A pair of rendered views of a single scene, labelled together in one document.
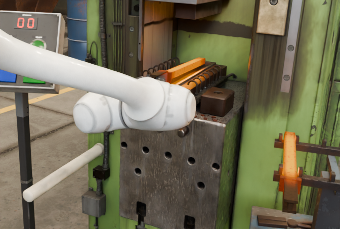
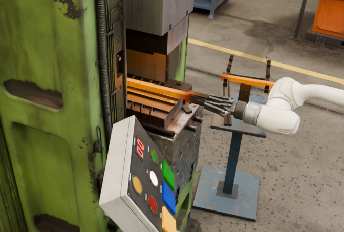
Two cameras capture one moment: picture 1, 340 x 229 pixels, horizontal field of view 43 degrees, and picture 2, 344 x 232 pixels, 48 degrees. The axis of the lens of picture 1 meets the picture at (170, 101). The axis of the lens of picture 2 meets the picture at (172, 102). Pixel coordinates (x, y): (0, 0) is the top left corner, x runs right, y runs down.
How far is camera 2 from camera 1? 2.08 m
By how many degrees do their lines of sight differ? 81
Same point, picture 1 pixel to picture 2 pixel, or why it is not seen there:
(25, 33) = (145, 156)
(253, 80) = (170, 65)
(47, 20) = (138, 130)
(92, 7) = (93, 95)
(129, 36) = (119, 95)
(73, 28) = not seen: outside the picture
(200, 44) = not seen: hidden behind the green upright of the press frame
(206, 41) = not seen: hidden behind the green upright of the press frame
